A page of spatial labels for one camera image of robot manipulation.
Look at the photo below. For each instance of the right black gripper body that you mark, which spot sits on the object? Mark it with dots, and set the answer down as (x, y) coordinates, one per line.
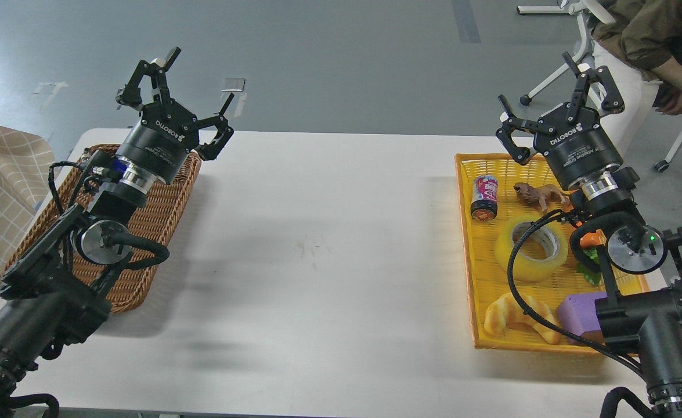
(574, 151)

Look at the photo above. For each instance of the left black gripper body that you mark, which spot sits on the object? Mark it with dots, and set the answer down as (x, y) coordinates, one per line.
(157, 143)

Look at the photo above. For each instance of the brown toy lion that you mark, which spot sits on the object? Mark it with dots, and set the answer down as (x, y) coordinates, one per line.
(540, 197)

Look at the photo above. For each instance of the purple foam block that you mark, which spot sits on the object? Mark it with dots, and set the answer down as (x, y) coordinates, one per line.
(577, 314)

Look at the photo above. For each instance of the brown wicker basket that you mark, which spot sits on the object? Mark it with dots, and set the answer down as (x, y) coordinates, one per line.
(157, 221)

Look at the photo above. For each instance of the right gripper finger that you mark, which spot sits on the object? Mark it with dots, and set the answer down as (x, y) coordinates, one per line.
(612, 102)
(511, 123)

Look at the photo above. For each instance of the seated person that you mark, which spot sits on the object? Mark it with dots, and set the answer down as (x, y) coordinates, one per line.
(648, 52)

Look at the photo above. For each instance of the small drink can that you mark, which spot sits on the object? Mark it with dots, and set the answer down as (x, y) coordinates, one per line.
(484, 198)

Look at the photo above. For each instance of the yellow plastic basket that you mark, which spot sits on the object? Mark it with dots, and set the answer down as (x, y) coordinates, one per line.
(549, 283)

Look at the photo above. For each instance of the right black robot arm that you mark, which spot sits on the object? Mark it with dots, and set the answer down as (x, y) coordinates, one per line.
(641, 267)

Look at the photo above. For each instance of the yellow tape roll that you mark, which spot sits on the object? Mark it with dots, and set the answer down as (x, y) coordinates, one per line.
(539, 256)

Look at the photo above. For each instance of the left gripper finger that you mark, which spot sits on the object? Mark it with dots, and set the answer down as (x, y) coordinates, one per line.
(210, 151)
(131, 94)

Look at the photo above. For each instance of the white office chair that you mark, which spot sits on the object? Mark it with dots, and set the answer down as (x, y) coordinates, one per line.
(607, 58)

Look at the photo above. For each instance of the toy carrot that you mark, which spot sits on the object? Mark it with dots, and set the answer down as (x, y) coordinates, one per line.
(588, 244)

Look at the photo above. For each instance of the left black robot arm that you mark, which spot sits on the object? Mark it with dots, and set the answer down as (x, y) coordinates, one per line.
(56, 292)

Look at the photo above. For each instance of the toy croissant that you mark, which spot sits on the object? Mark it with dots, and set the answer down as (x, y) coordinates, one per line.
(505, 311)

